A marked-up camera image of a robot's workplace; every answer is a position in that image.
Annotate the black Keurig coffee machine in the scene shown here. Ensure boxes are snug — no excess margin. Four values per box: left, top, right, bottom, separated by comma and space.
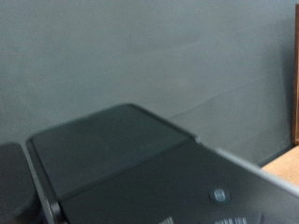
26, 103, 299, 224

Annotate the brown wooden post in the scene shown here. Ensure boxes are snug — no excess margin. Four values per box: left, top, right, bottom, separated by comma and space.
292, 3, 299, 146

